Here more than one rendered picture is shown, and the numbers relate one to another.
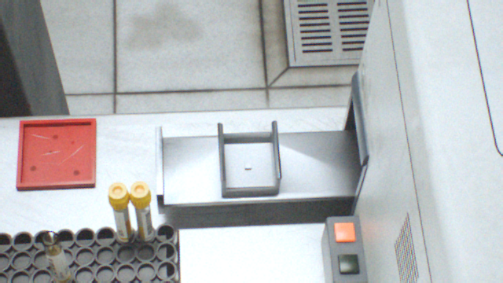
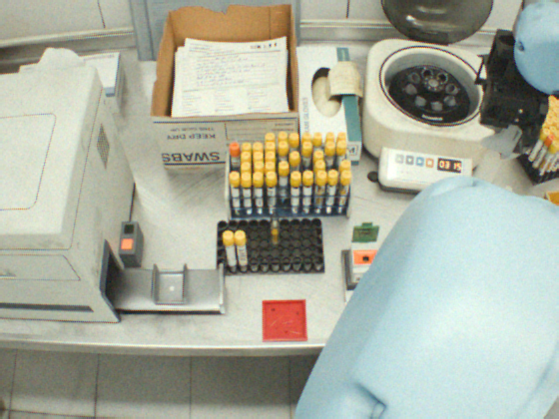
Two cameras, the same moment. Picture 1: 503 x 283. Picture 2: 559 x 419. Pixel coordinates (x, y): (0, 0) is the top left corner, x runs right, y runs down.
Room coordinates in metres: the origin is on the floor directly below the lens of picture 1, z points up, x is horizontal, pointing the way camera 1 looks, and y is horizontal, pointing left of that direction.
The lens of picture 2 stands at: (0.74, 0.20, 1.73)
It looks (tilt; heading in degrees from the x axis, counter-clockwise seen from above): 59 degrees down; 185
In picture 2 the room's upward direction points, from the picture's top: straight up
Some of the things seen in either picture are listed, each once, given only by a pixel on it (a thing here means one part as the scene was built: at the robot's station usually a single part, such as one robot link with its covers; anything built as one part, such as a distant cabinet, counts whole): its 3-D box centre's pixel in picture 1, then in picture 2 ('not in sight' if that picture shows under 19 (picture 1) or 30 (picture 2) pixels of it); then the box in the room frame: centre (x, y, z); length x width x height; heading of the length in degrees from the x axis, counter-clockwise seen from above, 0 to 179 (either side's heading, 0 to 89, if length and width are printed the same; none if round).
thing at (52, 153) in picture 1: (57, 153); (283, 320); (0.42, 0.17, 0.88); 0.07 x 0.07 x 0.01; 7
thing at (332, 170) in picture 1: (273, 162); (157, 286); (0.40, -0.02, 0.92); 0.21 x 0.07 x 0.05; 97
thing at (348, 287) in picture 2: not in sight; (360, 272); (0.34, 0.29, 0.89); 0.09 x 0.05 x 0.04; 7
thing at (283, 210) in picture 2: not in sight; (287, 184); (0.19, 0.16, 0.91); 0.20 x 0.10 x 0.07; 97
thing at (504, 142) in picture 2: not in sight; (500, 143); (0.27, 0.44, 1.16); 0.06 x 0.03 x 0.09; 89
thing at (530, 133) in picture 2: not in sight; (526, 127); (0.27, 0.46, 1.21); 0.05 x 0.02 x 0.09; 179
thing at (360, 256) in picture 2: not in sight; (362, 264); (0.34, 0.29, 0.92); 0.05 x 0.04 x 0.06; 7
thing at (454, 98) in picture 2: not in sight; (430, 94); (0.01, 0.40, 0.97); 0.15 x 0.15 x 0.07
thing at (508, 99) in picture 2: not in sight; (520, 78); (0.25, 0.44, 1.27); 0.09 x 0.08 x 0.12; 89
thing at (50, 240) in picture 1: (58, 263); (275, 232); (0.30, 0.15, 0.93); 0.01 x 0.01 x 0.10; 7
